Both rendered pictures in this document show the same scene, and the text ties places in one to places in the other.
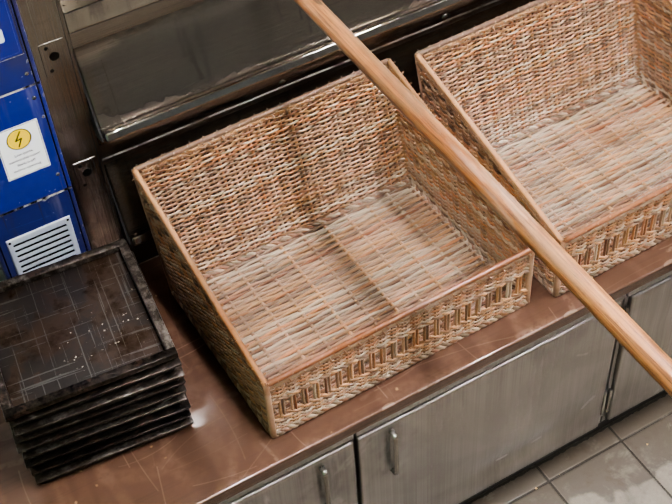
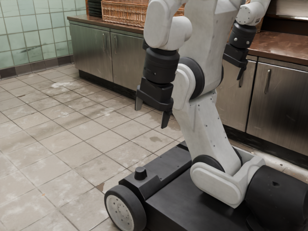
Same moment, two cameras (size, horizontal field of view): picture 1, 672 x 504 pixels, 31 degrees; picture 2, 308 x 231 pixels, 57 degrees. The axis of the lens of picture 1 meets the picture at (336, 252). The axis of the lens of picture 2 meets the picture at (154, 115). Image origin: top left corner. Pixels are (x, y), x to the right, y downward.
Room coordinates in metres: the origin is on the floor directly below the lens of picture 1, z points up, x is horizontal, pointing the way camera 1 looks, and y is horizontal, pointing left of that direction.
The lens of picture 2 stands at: (0.76, -2.25, 0.92)
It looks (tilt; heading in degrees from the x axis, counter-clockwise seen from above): 27 degrees down; 71
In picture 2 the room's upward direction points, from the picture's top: straight up
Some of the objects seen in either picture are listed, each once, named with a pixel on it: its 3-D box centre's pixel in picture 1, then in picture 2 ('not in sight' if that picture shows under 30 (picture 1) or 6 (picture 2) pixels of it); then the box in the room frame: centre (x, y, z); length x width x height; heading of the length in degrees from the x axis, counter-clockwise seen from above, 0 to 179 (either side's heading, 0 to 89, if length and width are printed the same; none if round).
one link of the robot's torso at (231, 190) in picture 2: not in sight; (227, 172); (1.28, -1.56, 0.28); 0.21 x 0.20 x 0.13; 118
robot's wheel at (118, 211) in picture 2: not in sight; (124, 210); (0.92, -1.43, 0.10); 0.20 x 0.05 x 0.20; 118
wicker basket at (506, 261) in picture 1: (334, 236); (147, 2); (1.50, 0.00, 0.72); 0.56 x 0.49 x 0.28; 118
